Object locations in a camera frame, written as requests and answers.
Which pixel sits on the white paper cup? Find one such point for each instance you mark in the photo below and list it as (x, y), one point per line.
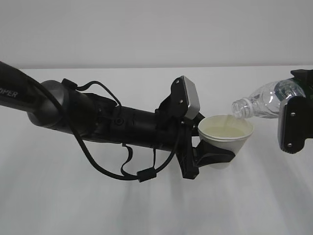
(225, 132)

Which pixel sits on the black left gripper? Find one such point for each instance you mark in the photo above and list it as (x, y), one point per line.
(191, 158)

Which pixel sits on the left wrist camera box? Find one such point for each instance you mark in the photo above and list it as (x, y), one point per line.
(183, 100)

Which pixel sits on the clear water bottle green label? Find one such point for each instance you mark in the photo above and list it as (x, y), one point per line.
(265, 101)

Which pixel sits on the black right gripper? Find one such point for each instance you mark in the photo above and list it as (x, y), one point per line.
(304, 78)

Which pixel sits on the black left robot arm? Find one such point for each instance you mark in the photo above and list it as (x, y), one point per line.
(69, 108)

